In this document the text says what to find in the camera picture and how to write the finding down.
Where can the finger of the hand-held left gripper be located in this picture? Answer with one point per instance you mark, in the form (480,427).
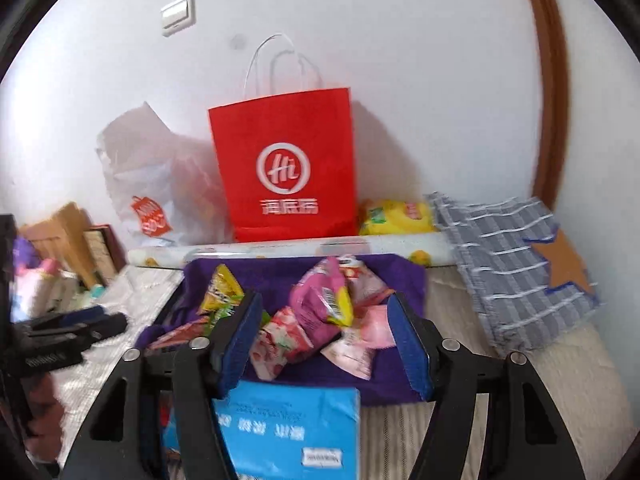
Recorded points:
(85,315)
(105,329)

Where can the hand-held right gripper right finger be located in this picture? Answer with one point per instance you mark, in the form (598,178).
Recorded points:
(407,345)

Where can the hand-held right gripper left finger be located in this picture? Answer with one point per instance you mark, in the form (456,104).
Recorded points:
(245,330)

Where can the light pink snack packet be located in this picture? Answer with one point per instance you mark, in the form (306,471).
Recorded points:
(350,357)

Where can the small pink snack packet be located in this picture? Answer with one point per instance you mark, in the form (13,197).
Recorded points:
(280,345)

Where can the yellow green snack packet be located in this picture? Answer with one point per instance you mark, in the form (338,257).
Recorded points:
(222,292)

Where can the dark patterned box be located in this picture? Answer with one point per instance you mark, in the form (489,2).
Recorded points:
(102,255)

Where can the red and white snack packet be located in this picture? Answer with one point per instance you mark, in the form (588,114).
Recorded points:
(367,282)

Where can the magenta snack bag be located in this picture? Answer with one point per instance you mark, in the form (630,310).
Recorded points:
(315,300)

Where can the purple towel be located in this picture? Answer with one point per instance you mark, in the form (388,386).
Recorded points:
(320,375)

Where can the wooden box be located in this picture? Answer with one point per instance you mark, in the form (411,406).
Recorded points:
(65,225)

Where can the white fruit print roll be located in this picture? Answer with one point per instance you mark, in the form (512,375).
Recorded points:
(300,249)

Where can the blue tissue pack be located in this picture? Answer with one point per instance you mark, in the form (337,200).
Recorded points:
(290,425)

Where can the grey checked folded cloth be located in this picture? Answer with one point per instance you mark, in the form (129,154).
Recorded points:
(505,270)

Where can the white plastic bag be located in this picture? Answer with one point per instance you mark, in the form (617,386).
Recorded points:
(150,175)

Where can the red paper bag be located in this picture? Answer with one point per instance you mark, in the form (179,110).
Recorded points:
(280,130)

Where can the brown wooden frame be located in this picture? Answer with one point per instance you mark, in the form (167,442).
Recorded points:
(550,85)

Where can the white light switch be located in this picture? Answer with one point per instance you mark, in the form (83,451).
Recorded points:
(177,15)

